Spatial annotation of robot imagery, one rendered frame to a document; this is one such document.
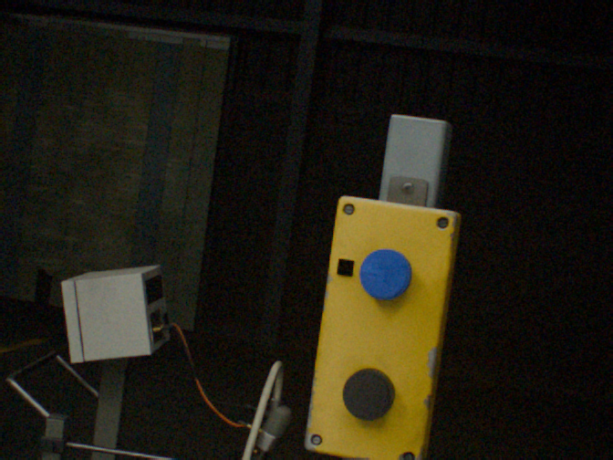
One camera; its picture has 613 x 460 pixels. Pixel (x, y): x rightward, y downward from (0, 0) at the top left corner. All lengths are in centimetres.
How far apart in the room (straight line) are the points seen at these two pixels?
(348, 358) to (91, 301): 169
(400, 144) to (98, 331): 170
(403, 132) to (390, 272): 16
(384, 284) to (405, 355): 8
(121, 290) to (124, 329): 9
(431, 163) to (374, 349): 20
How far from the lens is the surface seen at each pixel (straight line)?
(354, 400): 121
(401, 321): 121
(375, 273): 119
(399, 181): 126
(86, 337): 288
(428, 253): 120
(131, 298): 284
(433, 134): 126
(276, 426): 270
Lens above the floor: 158
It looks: 3 degrees down
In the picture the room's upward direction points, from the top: 8 degrees clockwise
